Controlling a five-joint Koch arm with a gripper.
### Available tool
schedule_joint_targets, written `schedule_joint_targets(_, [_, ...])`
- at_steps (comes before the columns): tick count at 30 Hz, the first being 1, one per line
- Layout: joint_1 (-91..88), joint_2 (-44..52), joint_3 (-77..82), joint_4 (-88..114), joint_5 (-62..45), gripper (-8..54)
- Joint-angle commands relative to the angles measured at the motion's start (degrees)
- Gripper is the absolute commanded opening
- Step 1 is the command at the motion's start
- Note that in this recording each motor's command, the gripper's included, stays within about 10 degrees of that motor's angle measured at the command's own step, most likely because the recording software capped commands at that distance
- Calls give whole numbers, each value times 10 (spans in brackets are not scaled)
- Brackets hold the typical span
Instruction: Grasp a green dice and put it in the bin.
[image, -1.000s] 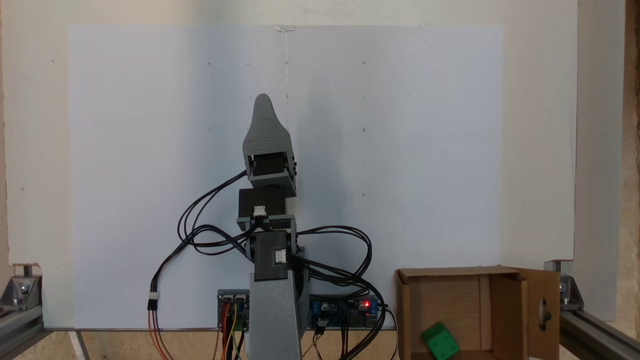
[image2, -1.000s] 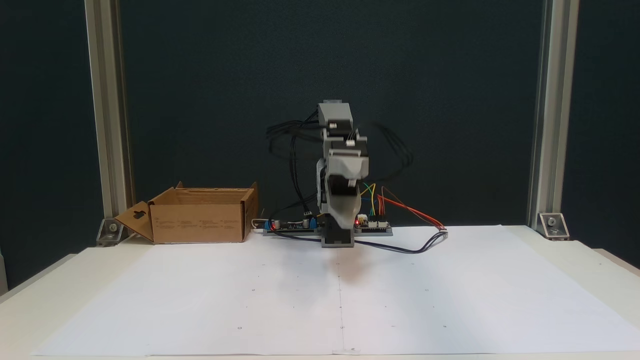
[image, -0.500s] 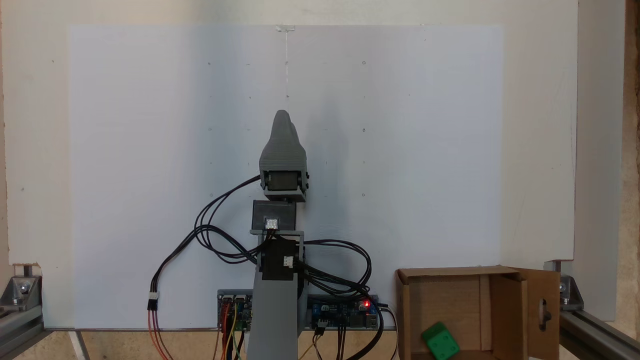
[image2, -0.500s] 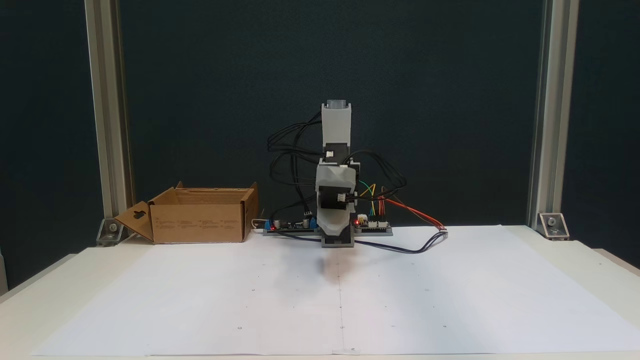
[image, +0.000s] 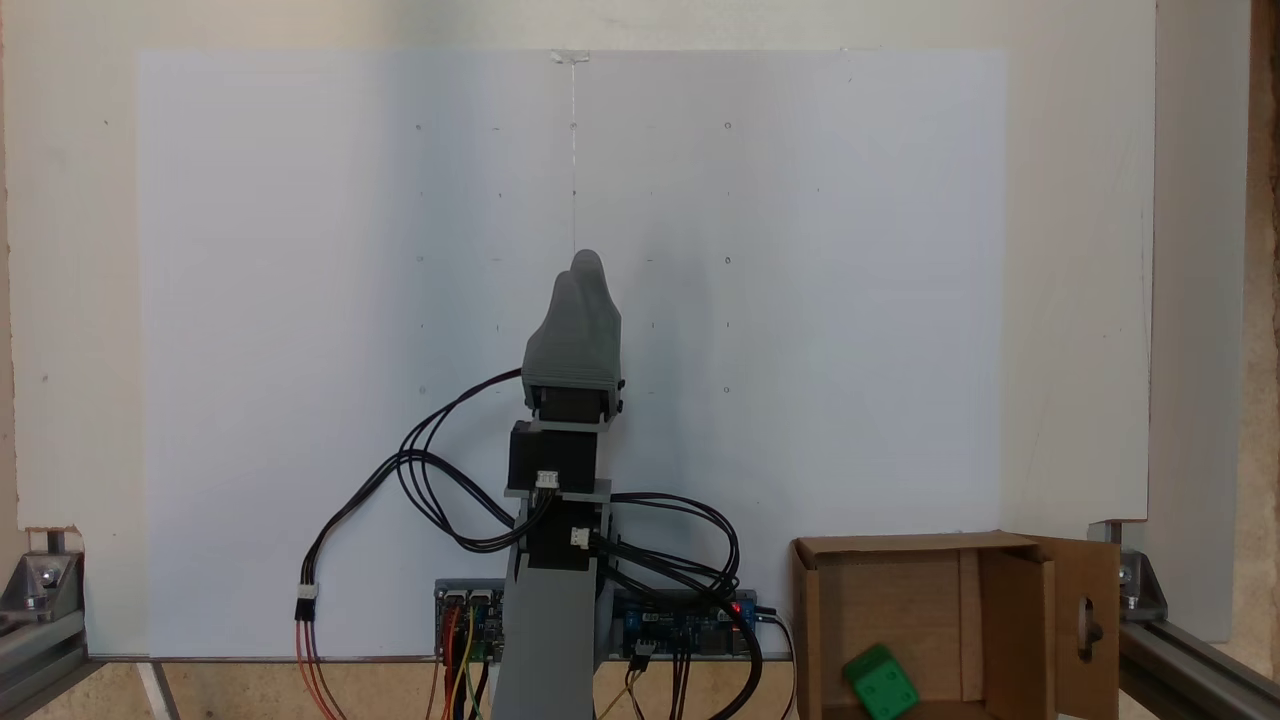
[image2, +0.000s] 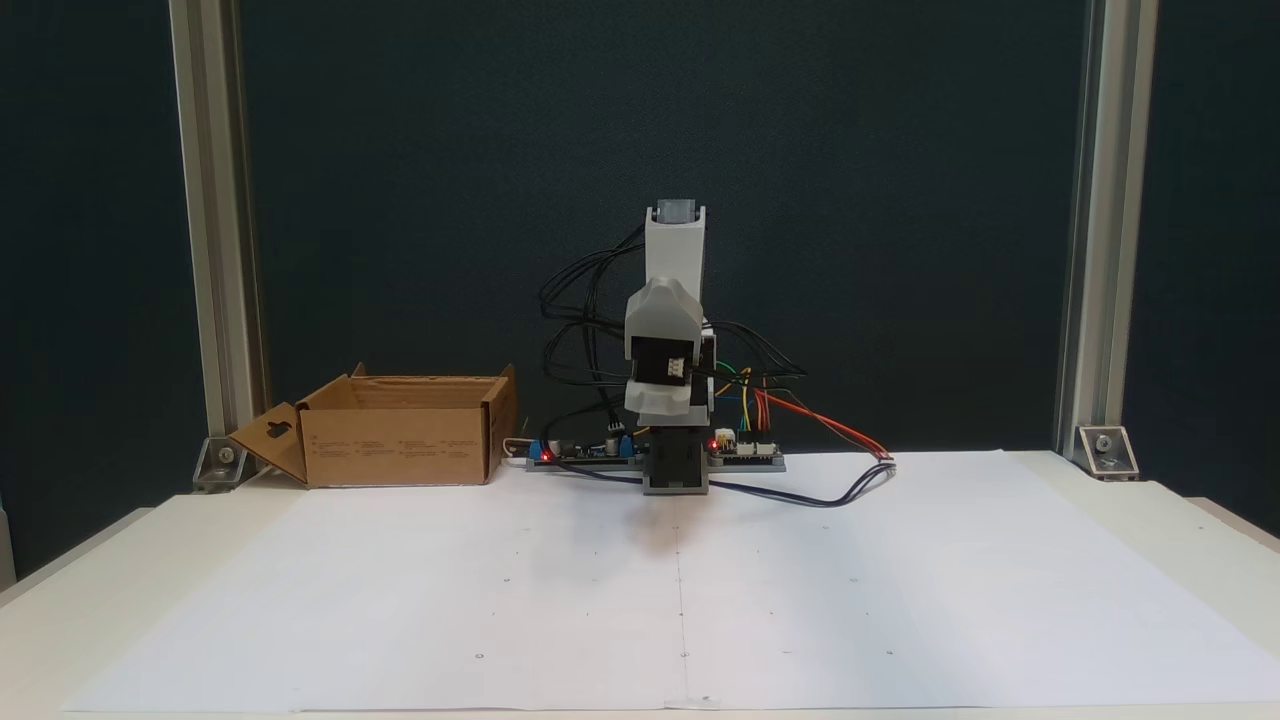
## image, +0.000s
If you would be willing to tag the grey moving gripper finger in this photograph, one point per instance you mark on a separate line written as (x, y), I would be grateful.
(565, 315)

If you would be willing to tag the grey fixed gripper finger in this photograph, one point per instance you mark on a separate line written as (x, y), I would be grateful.
(600, 290)

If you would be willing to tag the green die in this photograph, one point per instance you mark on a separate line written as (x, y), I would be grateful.
(882, 685)

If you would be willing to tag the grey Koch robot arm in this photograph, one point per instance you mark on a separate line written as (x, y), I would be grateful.
(545, 620)

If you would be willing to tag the white paper sheet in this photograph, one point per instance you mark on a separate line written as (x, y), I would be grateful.
(800, 300)

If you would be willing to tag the clear tape strip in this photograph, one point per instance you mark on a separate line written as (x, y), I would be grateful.
(570, 56)

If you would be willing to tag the blue power circuit board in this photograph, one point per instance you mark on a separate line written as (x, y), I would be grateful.
(665, 625)

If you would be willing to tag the brown cardboard box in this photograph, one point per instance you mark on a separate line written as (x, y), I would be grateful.
(1010, 620)

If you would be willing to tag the metal corner bracket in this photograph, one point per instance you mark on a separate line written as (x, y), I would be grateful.
(50, 585)
(1140, 590)

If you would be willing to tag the aluminium frame post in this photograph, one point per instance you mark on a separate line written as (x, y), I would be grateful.
(1180, 670)
(40, 660)

